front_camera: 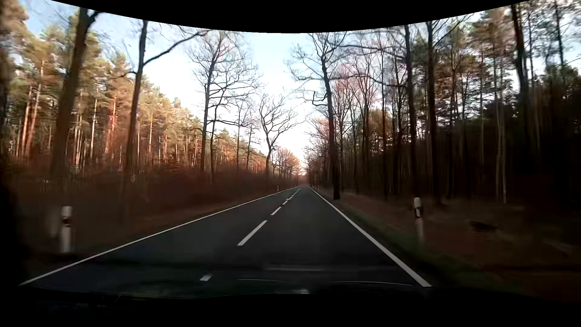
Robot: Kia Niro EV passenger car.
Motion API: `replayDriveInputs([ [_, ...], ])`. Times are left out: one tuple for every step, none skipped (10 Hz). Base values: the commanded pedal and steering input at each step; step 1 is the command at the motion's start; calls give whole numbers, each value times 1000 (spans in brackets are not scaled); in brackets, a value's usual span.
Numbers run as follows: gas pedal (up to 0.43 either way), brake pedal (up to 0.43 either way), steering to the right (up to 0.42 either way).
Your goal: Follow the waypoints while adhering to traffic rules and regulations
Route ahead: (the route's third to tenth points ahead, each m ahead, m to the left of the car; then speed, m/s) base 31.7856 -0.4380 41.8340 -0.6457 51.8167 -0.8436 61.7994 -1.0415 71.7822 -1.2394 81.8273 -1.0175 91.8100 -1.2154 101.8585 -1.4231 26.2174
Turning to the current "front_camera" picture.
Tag dark grey asphalt road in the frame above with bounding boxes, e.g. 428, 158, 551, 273
20, 185, 432, 296

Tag road markings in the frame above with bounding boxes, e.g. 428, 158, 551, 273
20, 186, 432, 288

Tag car's own bonnet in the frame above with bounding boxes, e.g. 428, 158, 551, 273
14, 277, 568, 327

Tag leaf-covered brown verge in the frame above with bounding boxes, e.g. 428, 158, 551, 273
311, 185, 581, 302
14, 179, 298, 278

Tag wood of bare trees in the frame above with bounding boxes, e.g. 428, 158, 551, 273
288, 0, 581, 205

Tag wood of pine trees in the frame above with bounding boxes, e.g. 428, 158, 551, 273
0, 0, 305, 219

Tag white marker post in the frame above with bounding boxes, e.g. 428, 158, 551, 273
412, 197, 425, 243
60, 206, 73, 253

